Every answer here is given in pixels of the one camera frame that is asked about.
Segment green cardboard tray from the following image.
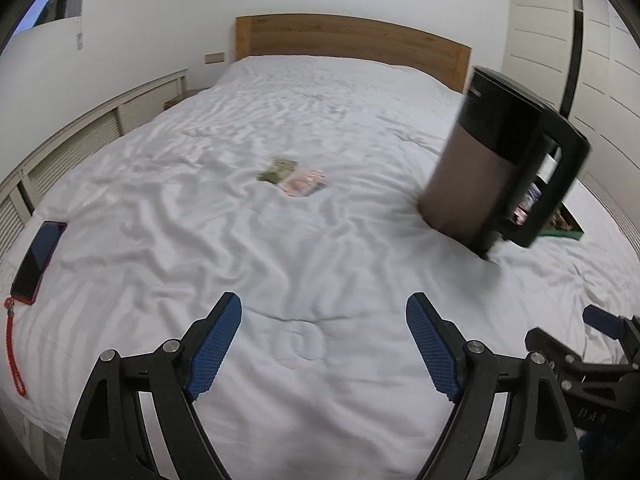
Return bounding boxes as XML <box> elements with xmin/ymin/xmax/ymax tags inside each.
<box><xmin>538</xmin><ymin>204</ymin><xmax>584</xmax><ymax>240</ymax></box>

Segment red case smartphone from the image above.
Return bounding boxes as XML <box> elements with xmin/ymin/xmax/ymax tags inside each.
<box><xmin>10</xmin><ymin>221</ymin><xmax>67</xmax><ymax>304</ymax></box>

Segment wooden headboard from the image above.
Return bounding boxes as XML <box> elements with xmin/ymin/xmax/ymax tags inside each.
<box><xmin>234</xmin><ymin>13</ymin><xmax>472</xmax><ymax>92</ymax></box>

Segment cream slatted radiator cover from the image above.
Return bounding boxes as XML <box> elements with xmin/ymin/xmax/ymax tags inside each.
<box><xmin>1</xmin><ymin>70</ymin><xmax>186</xmax><ymax>252</ymax></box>

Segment white wardrobe doors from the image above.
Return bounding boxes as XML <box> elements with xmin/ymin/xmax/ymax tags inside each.
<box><xmin>502</xmin><ymin>0</ymin><xmax>640</xmax><ymax>222</ymax></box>

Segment wall switch plate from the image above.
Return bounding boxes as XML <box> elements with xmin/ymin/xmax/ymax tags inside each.
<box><xmin>204</xmin><ymin>52</ymin><xmax>226</xmax><ymax>65</ymax></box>

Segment pink striped candy packet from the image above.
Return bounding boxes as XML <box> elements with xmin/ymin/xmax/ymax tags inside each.
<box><xmin>279</xmin><ymin>169</ymin><xmax>326</xmax><ymax>197</ymax></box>

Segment red phone lanyard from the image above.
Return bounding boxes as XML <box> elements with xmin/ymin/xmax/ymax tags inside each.
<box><xmin>3</xmin><ymin>297</ymin><xmax>28</xmax><ymax>399</ymax></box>

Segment person forearm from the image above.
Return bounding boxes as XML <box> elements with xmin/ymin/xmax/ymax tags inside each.
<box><xmin>418</xmin><ymin>125</ymin><xmax>526</xmax><ymax>259</ymax></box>

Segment olive gold snack packet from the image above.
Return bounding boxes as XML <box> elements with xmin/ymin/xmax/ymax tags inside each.
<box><xmin>257</xmin><ymin>157</ymin><xmax>298</xmax><ymax>185</ymax></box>

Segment white bed duvet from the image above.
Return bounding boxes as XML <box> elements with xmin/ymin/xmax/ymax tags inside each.
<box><xmin>1</xmin><ymin>56</ymin><xmax>639</xmax><ymax>479</ymax></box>

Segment black camera mount box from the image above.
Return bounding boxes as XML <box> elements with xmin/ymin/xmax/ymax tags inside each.
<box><xmin>457</xmin><ymin>66</ymin><xmax>591</xmax><ymax>257</ymax></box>

